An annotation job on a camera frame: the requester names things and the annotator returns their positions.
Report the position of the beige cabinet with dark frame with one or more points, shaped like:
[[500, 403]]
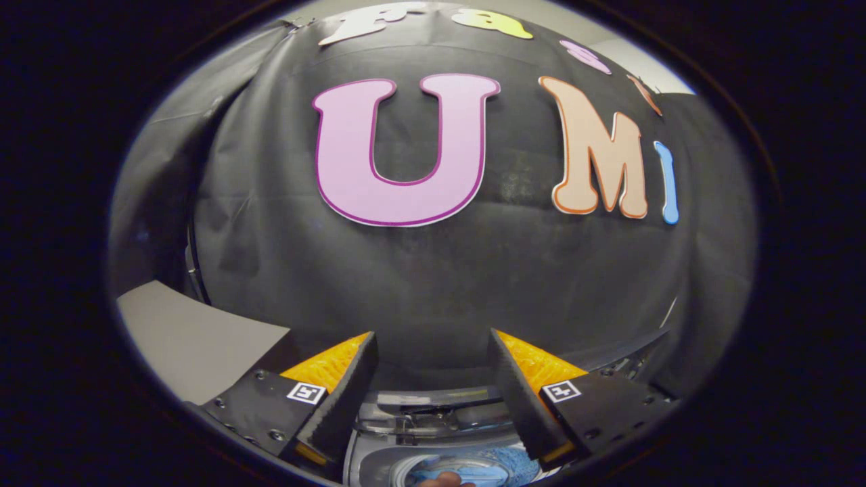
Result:
[[196, 345]]

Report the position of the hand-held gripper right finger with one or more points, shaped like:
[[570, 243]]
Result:
[[517, 406]]

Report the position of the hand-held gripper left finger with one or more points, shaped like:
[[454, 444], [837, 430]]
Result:
[[345, 406]]

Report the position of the light blue shirt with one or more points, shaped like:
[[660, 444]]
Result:
[[473, 467]]

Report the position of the black backdrop cloth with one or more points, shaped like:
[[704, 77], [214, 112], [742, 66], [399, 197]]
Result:
[[419, 284]]

